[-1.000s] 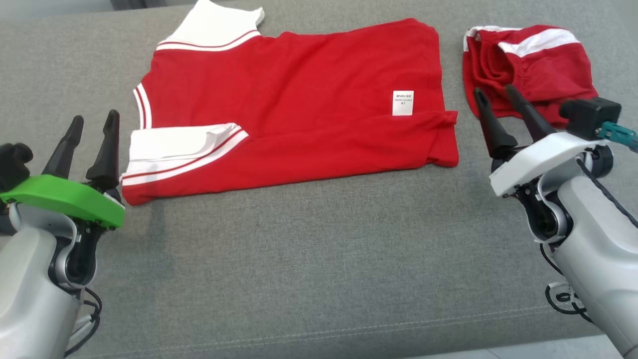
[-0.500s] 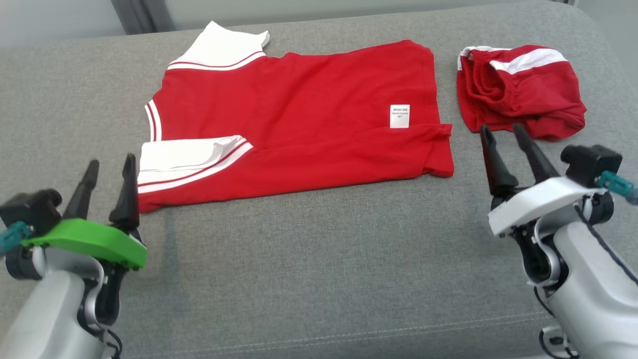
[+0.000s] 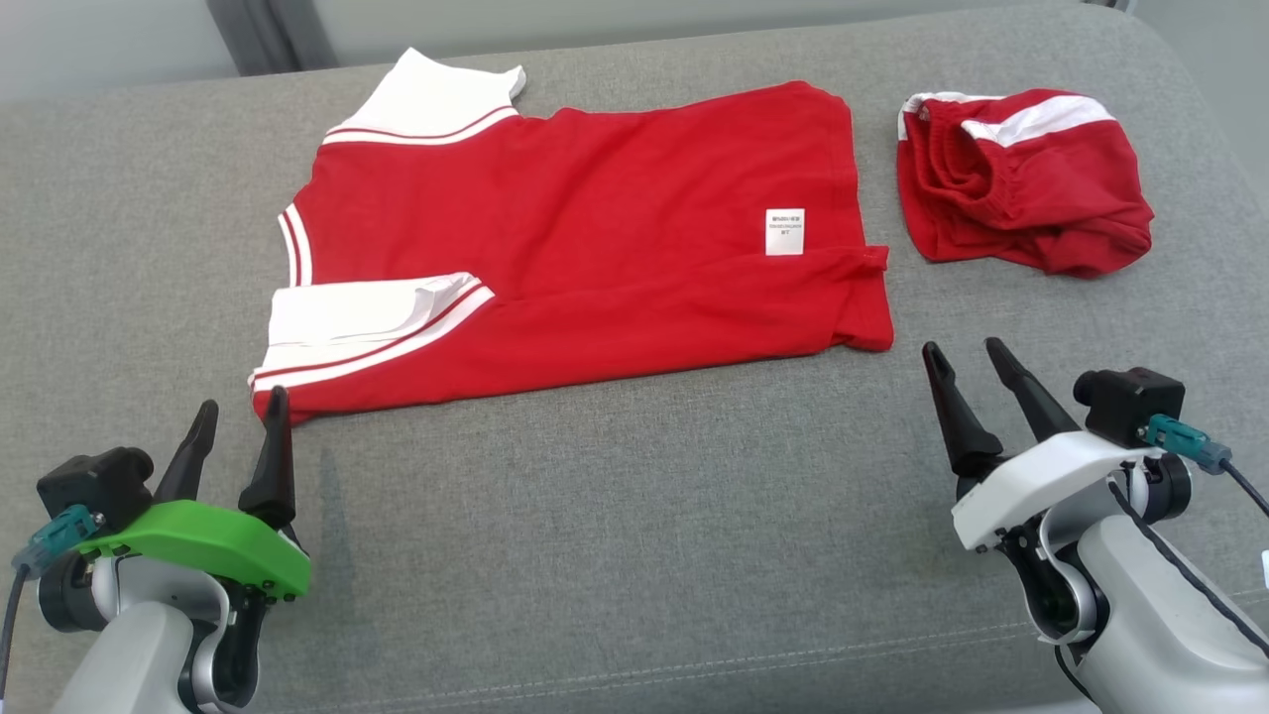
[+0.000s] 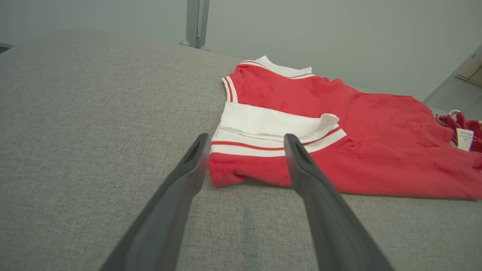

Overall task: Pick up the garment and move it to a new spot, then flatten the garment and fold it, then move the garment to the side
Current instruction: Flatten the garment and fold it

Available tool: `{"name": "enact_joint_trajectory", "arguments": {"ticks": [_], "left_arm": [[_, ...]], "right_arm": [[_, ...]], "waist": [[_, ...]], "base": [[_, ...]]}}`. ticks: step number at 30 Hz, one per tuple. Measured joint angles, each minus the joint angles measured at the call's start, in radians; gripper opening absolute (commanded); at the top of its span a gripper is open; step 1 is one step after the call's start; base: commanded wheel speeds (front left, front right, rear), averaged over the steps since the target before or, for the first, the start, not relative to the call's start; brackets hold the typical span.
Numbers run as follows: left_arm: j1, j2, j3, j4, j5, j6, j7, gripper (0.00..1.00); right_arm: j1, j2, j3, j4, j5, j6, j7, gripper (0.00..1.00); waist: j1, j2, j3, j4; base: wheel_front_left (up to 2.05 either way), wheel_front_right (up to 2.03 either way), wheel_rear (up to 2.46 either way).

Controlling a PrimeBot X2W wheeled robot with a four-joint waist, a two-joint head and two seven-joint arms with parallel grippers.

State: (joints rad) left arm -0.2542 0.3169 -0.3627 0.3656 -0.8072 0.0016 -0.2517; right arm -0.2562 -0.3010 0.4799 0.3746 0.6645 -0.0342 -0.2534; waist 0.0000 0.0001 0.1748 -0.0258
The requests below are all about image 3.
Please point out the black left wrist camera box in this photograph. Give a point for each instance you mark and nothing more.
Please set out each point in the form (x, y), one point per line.
(94, 481)

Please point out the red shorts with white stripe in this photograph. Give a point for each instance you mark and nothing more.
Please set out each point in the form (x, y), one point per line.
(1031, 198)

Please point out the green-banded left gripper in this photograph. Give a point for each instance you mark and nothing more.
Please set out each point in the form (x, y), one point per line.
(218, 545)

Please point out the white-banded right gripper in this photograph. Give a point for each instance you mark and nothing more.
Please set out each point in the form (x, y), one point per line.
(1031, 476)

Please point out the red shirt with white sleeves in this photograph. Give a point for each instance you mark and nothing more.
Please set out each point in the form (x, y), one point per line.
(595, 218)

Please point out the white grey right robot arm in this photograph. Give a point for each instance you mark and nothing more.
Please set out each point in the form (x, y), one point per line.
(1160, 635)

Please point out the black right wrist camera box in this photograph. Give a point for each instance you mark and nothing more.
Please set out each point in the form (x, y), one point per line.
(1130, 402)

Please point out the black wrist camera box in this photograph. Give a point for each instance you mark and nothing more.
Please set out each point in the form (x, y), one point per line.
(94, 481)
(1130, 402)

